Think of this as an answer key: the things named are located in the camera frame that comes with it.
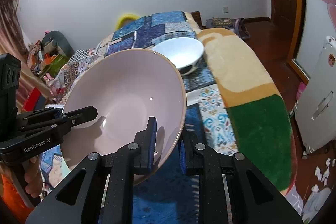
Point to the striped brown curtain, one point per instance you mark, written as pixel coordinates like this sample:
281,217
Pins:
12,43

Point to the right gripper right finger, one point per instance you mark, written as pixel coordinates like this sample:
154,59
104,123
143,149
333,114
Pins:
231,188

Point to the bag on floor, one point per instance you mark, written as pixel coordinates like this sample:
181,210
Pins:
235,25

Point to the yellow foam tube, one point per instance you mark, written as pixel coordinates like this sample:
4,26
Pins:
124,19

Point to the grey plush cushion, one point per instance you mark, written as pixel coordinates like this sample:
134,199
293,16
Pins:
56,41

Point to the white bowl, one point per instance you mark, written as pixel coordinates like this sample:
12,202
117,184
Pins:
184,53

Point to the left hand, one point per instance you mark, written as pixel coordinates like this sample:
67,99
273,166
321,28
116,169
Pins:
33,178

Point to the green storage box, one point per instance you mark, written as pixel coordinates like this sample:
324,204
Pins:
54,67

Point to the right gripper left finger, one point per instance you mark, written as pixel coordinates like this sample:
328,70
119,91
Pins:
100,188

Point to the pink bowl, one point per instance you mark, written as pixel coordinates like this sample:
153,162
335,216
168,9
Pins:
126,88

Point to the beige green fleece blanket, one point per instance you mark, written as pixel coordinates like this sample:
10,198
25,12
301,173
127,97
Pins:
243,111

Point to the pink bunny toy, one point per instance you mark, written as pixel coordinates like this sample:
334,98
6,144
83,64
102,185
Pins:
48,81

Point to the red box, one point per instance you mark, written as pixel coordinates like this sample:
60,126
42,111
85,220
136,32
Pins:
34,101

